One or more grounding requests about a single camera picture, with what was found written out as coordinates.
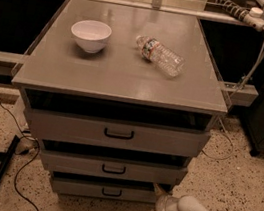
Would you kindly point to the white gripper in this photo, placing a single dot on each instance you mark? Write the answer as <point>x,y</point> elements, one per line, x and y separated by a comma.
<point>164,205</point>

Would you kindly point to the grey bottom drawer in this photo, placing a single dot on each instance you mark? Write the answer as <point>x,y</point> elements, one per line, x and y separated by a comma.
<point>83,185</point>

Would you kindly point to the grey middle drawer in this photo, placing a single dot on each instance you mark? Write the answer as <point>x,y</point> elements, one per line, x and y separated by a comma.
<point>111,168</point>

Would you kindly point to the clear plastic water bottle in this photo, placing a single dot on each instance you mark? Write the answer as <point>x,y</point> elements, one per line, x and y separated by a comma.
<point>162,57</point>

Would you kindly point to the grey drawer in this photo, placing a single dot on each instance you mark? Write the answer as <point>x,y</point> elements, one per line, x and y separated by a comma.
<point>83,185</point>
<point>111,168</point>
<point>72,128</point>

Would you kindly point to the grey top drawer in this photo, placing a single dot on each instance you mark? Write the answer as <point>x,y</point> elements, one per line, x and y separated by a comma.
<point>72,128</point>

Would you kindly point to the white power strip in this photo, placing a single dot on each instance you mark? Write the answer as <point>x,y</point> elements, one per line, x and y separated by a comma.
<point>241,14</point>

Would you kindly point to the white ceramic bowl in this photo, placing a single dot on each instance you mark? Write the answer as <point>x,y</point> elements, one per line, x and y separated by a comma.
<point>91,36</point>

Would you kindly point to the grey drawer cabinet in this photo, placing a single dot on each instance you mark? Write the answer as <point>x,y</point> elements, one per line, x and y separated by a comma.
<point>118,83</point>

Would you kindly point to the black metal floor bar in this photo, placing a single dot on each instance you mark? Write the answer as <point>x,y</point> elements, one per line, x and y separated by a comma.
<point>5,161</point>

